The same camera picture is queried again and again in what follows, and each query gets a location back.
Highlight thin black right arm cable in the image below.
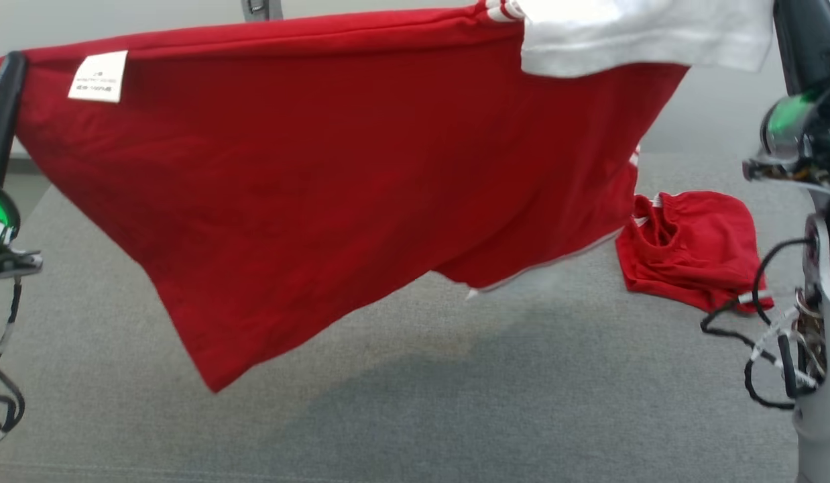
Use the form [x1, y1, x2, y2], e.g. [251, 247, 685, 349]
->
[700, 238, 825, 411]

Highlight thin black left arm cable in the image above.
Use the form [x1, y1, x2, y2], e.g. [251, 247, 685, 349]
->
[0, 278, 27, 450]

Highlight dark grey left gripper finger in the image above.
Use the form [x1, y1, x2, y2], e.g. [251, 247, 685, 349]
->
[0, 52, 29, 193]

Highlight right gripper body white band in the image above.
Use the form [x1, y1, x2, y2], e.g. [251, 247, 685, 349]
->
[744, 75, 830, 202]

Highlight red shorts with 23 print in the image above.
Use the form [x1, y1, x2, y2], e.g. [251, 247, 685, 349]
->
[615, 191, 775, 315]

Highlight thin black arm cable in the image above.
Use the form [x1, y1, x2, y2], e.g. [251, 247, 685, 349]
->
[0, 278, 27, 450]
[700, 238, 825, 411]

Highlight red shirt with white sleeves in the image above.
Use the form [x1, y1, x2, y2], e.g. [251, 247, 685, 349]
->
[0, 0, 775, 394]

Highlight slanted grey metal post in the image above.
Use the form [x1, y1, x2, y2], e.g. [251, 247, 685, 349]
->
[241, 0, 286, 23]

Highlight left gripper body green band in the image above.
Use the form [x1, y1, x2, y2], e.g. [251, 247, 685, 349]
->
[0, 181, 44, 281]

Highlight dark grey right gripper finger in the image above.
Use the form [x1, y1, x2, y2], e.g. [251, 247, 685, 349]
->
[772, 0, 830, 96]

